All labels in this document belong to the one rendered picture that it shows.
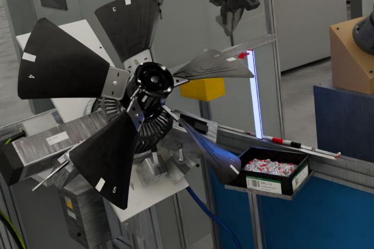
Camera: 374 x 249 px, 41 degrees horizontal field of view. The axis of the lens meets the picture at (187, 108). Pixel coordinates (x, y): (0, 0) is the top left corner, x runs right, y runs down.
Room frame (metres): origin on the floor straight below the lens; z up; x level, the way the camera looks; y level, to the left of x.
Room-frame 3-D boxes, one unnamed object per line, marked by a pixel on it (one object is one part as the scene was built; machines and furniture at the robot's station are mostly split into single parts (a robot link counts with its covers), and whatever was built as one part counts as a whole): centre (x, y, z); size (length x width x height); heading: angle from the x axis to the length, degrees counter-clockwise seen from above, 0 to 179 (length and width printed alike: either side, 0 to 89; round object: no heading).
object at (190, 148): (1.53, 0.01, 0.98); 0.20 x 0.16 x 0.20; 38
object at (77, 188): (1.60, 0.42, 0.73); 0.15 x 0.09 x 0.22; 38
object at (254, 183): (1.46, -0.23, 0.84); 0.22 x 0.17 x 0.07; 52
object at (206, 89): (1.93, -0.07, 1.02); 0.16 x 0.10 x 0.11; 38
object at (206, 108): (1.93, -0.07, 0.92); 0.03 x 0.03 x 0.12; 38
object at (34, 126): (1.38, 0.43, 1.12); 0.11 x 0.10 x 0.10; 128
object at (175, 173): (1.45, 0.06, 0.91); 0.12 x 0.08 x 0.12; 38
